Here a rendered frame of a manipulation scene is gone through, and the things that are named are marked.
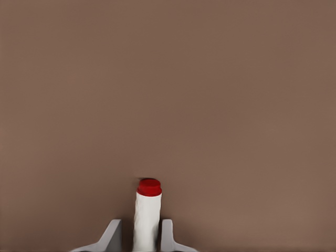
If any red pen cap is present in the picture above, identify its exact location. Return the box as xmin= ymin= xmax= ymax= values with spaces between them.
xmin=136 ymin=178 xmax=162 ymax=197

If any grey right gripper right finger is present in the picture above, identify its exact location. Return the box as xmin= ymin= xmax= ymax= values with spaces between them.
xmin=161 ymin=219 xmax=198 ymax=252

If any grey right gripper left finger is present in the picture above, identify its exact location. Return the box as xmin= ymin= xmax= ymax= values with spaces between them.
xmin=70 ymin=219 xmax=122 ymax=252

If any white marker pen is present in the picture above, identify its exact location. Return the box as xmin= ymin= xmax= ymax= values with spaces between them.
xmin=132 ymin=191 xmax=163 ymax=252

